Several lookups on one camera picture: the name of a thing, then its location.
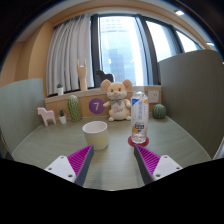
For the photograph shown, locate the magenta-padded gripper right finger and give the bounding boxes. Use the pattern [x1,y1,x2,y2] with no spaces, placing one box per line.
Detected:
[133,144,184,186]

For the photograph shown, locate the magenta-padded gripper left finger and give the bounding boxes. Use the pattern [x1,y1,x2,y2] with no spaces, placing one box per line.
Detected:
[44,144,95,187]

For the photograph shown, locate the clear plastic water bottle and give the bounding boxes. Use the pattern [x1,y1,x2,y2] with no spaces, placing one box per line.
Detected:
[130,91,150,145]

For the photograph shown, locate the flat round red coaster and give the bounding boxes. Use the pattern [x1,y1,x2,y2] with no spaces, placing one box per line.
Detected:
[127,134,150,148]

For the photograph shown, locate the white cup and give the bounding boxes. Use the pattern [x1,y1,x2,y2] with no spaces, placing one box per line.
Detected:
[82,120,109,151]

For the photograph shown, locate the small plant in white pot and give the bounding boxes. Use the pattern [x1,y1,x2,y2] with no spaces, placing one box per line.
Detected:
[58,108,68,125]
[55,82,65,96]

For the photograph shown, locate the round green cactus figure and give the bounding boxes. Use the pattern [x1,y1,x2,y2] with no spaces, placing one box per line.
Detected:
[152,103,167,120]

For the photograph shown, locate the pink horse figurine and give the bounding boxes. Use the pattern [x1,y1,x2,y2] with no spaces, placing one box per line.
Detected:
[36,106,57,127]

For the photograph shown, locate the tall green cactus figure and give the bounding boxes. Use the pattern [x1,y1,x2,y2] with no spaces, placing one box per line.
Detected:
[66,94,83,123]

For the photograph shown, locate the round purple sign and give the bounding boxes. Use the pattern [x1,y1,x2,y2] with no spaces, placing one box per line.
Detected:
[88,97,106,115]

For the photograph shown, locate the pale green desk partition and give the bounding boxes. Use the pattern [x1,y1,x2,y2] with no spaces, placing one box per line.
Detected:
[0,78,48,154]

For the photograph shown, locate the grey wood-grain desk partition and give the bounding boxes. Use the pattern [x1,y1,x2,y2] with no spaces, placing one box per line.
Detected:
[158,49,224,159]

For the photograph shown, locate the cream plush mouse toy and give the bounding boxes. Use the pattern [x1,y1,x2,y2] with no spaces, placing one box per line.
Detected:
[100,78,134,122]

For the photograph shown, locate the wooden hand sculpture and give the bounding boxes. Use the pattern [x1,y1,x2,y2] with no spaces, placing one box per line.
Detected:
[76,58,88,92]

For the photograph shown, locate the dark horse figurine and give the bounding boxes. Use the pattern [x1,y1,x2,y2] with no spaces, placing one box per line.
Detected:
[95,69,115,84]

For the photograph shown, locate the white curtain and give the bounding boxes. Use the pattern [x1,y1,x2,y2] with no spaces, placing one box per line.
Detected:
[45,13,95,98]

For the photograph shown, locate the ceiling lights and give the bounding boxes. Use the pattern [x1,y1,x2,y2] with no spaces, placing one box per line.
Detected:
[174,9,216,47]

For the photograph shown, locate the white wall socket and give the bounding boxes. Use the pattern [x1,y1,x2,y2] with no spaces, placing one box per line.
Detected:
[147,90,160,104]

